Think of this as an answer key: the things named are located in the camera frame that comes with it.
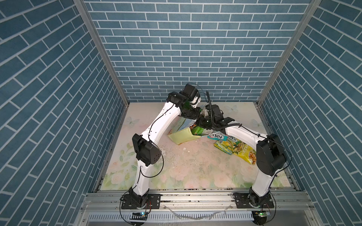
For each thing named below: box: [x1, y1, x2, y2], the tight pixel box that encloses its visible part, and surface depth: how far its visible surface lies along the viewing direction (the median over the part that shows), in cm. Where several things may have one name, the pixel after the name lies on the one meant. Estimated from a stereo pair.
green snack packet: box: [190, 126, 205, 136], surface depth 88 cm
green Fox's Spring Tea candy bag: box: [207, 131, 247, 155], surface depth 95 cm
